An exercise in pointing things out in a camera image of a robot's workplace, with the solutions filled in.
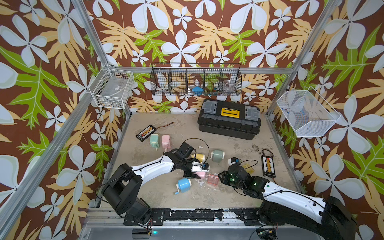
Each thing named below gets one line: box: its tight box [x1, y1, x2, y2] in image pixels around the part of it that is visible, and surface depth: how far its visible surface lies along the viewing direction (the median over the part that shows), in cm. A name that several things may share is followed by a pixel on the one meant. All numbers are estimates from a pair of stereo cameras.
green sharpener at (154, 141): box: [149, 133, 160, 151], surface depth 98 cm
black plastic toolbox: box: [197, 99, 261, 141], surface depth 98 cm
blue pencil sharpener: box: [175, 177, 192, 195], surface depth 80 cm
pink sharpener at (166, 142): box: [161, 134, 171, 153], surface depth 98 cm
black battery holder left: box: [135, 124, 157, 143], surface depth 108 cm
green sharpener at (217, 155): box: [210, 149, 225, 163], surface depth 90 cm
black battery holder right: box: [261, 155, 276, 178], surface depth 92 cm
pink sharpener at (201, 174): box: [196, 171, 206, 180], surface depth 79 cm
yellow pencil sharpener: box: [195, 153, 206, 163], surface depth 89 cm
